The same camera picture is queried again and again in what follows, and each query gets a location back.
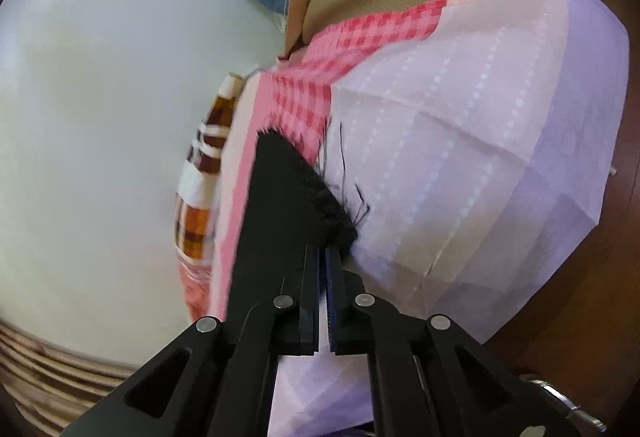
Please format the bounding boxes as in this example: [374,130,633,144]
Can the black pants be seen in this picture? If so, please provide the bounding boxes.
[227,122,372,318]

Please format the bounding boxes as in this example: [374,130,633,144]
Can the orange checkered pillow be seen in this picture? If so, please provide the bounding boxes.
[174,72,246,320]

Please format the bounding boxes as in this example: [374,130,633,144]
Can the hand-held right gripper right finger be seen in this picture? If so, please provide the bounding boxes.
[326,249,608,437]

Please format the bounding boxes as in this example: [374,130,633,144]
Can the beige patterned curtain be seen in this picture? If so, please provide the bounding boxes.
[0,314,138,430]

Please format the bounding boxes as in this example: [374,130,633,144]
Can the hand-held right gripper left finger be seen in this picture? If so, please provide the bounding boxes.
[62,244,321,437]

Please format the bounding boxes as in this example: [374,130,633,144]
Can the pink checkered bed sheet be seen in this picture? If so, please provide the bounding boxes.
[207,0,631,437]

